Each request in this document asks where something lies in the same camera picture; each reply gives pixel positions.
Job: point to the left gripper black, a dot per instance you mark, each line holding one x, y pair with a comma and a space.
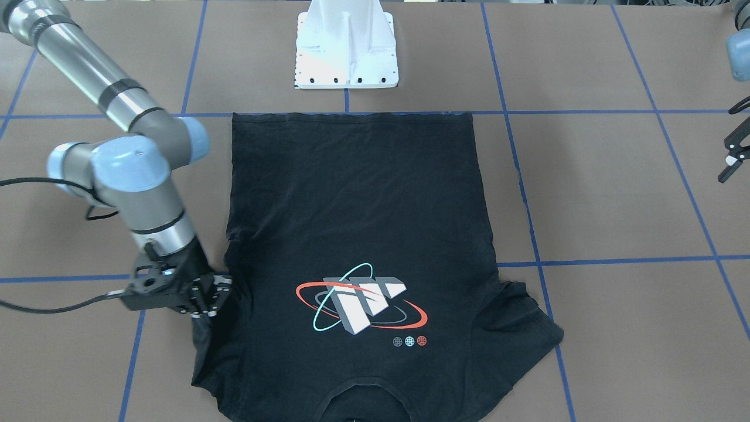
733, 150

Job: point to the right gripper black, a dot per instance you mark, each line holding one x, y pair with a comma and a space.
191, 261

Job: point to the black graphic t-shirt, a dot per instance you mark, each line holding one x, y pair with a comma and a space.
365, 278

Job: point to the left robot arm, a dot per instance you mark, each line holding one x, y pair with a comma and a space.
738, 55

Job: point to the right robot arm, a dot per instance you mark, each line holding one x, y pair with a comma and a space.
129, 174

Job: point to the brown paper table cover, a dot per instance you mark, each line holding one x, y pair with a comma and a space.
599, 134

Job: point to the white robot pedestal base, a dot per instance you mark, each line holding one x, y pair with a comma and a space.
345, 45

